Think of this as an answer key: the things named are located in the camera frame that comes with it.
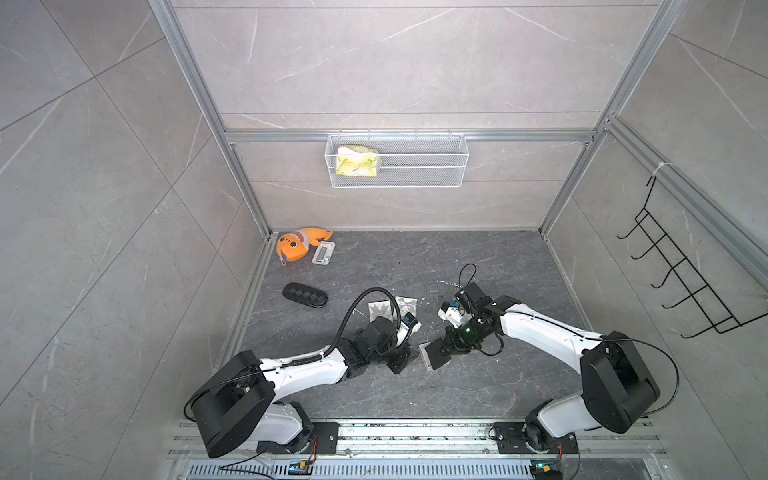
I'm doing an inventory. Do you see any black oval ridged object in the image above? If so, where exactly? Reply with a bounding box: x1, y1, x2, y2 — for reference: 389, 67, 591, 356
282, 282, 328, 309

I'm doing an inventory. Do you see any metal front rail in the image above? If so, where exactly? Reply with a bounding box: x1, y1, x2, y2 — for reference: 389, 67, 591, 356
164, 418, 667, 461

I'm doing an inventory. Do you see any orange plush toy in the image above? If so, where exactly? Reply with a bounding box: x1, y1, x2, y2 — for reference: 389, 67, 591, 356
276, 227, 333, 263

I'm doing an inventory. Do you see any white vent grille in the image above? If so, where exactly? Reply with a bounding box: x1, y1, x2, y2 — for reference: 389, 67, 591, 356
180, 458, 533, 479

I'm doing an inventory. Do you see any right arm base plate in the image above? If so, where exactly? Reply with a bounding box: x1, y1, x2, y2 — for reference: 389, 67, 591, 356
487, 421, 579, 455

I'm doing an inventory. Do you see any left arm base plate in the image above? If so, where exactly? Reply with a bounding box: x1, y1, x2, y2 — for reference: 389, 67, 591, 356
257, 422, 340, 455

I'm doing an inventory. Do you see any yellow crumpled bag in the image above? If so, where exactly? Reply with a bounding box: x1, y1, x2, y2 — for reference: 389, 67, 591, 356
335, 145, 380, 177

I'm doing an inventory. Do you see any small white rectangular tray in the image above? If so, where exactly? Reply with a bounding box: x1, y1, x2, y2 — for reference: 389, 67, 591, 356
312, 241, 335, 266

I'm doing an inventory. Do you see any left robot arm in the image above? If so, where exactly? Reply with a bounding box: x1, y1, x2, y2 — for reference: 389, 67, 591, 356
184, 313, 420, 458

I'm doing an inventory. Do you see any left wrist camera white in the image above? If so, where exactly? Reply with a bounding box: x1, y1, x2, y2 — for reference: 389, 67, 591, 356
397, 312, 421, 347

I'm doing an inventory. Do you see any white wire mesh basket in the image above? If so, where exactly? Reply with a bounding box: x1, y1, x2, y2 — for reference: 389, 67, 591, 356
324, 132, 469, 189

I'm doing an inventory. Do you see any black wall hook rack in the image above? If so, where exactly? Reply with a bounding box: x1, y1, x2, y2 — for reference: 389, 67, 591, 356
616, 176, 767, 340

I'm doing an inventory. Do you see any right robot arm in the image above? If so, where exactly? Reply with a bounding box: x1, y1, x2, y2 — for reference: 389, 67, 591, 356
421, 283, 661, 450

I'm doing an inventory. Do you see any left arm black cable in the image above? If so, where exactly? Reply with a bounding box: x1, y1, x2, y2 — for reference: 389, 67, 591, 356
323, 286, 403, 361

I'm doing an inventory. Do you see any white gift box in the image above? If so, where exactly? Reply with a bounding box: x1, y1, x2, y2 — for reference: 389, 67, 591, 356
395, 296, 418, 316
368, 300, 395, 322

